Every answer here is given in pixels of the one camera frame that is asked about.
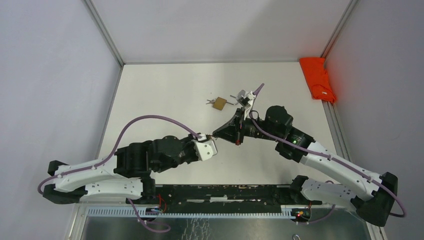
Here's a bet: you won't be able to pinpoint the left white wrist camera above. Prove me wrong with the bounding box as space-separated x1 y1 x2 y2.
192 139 218 162

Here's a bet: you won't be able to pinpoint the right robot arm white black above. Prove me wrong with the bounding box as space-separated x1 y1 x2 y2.
212 105 398 227

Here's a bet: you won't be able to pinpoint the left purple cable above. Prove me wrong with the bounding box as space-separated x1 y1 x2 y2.
37 114 205 233

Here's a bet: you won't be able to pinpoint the purple cable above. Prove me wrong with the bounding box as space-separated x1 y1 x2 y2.
37 114 205 233
248 82 407 225

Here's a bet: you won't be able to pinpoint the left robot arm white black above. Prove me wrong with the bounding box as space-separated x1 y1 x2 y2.
37 134 216 205

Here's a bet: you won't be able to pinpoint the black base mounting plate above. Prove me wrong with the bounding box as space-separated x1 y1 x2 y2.
133 184 322 214

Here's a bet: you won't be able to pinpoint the silver keys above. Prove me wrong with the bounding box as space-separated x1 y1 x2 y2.
206 98 216 105

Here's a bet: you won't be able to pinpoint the orange folded cloth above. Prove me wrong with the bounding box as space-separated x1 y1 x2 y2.
299 57 337 104

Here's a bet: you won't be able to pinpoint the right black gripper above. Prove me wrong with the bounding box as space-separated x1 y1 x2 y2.
212 107 281 146

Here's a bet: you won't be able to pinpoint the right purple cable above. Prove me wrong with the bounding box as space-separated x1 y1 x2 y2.
248 82 407 225

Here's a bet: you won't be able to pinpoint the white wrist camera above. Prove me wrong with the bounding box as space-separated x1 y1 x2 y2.
192 139 218 162
236 90 257 116

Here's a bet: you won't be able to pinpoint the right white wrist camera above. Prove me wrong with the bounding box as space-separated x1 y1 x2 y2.
236 90 257 116

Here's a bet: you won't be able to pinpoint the large brass padlock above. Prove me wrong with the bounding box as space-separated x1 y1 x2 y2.
212 97 239 111

